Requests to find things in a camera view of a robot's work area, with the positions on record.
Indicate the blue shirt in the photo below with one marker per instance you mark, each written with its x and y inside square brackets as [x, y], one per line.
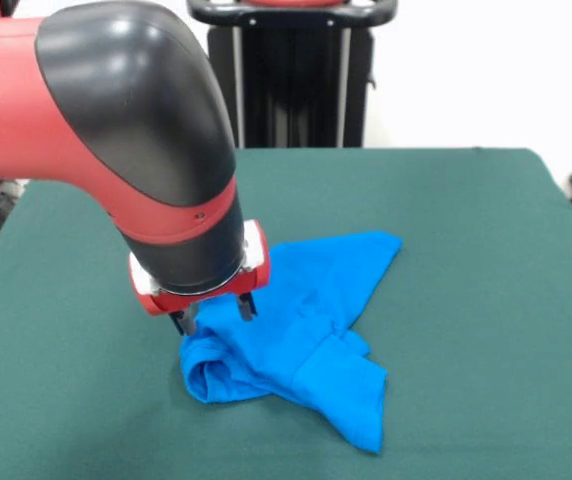
[326, 300]

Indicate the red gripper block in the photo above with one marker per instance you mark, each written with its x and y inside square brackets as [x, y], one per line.
[258, 265]

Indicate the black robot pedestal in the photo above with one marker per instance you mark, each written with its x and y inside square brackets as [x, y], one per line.
[291, 75]

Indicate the dark green tablecloth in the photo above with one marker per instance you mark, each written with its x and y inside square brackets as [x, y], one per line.
[466, 300]

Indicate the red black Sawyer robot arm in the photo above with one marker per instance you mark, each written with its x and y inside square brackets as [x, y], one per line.
[66, 125]

